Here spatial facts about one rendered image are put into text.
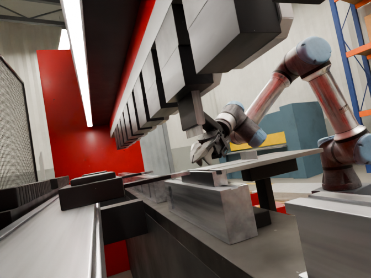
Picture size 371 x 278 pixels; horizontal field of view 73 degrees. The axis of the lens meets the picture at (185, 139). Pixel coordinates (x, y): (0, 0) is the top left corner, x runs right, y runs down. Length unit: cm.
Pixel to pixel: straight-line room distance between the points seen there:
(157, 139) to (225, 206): 848
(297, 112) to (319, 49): 535
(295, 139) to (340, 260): 608
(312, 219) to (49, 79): 274
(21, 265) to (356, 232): 27
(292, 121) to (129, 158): 446
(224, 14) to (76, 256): 31
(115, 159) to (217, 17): 241
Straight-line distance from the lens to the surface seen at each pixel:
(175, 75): 55
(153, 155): 879
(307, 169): 643
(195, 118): 55
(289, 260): 41
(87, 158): 270
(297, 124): 636
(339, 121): 113
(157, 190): 100
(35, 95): 840
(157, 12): 66
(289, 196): 378
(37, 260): 24
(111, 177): 50
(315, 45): 111
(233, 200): 47
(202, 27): 43
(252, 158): 63
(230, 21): 35
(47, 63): 293
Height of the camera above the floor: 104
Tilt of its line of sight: 3 degrees up
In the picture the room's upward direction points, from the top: 10 degrees counter-clockwise
